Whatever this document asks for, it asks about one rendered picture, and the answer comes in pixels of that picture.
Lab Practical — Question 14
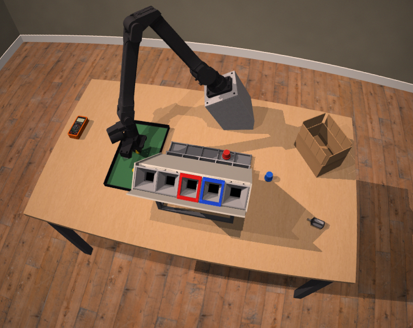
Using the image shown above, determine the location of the blue round disc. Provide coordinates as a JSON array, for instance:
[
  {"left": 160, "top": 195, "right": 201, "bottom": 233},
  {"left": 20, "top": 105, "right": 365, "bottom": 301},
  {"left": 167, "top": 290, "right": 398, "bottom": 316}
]
[{"left": 264, "top": 171, "right": 273, "bottom": 182}]

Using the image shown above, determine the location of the red plug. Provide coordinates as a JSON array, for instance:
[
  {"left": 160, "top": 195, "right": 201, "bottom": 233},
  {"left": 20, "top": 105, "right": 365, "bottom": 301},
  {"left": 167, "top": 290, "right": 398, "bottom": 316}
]
[{"left": 222, "top": 149, "right": 231, "bottom": 160}]

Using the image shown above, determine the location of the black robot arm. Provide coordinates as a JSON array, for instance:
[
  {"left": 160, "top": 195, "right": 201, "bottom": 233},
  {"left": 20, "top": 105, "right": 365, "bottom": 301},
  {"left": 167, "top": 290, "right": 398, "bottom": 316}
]
[{"left": 106, "top": 6, "right": 232, "bottom": 159}]

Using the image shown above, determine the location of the blue square funnel band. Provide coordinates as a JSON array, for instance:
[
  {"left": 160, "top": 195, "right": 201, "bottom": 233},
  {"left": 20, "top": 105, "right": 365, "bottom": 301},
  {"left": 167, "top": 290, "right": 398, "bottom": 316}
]
[{"left": 199, "top": 177, "right": 225, "bottom": 207}]

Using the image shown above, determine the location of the green tray with black rim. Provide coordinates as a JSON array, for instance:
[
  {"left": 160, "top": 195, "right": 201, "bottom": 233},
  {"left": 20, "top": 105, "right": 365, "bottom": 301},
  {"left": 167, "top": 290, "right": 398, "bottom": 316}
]
[{"left": 103, "top": 120, "right": 170, "bottom": 191}]

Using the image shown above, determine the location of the red square frame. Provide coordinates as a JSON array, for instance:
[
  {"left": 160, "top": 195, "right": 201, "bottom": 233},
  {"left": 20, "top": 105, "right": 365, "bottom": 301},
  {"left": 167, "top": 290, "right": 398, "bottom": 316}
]
[{"left": 177, "top": 173, "right": 202, "bottom": 202}]

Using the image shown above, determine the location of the orange digital multimeter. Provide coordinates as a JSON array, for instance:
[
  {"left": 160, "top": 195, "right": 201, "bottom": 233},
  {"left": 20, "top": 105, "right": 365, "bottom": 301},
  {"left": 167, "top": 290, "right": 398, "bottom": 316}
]
[{"left": 68, "top": 116, "right": 89, "bottom": 139}]

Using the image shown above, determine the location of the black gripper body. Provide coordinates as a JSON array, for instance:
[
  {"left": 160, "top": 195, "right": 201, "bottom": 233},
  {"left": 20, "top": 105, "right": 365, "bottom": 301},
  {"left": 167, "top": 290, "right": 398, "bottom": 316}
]
[{"left": 126, "top": 132, "right": 147, "bottom": 150}]

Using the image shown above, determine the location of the grey slanted panel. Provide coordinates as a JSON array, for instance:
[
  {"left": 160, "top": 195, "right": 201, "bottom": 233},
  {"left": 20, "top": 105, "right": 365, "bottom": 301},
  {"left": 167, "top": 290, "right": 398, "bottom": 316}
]
[{"left": 126, "top": 141, "right": 252, "bottom": 218}]

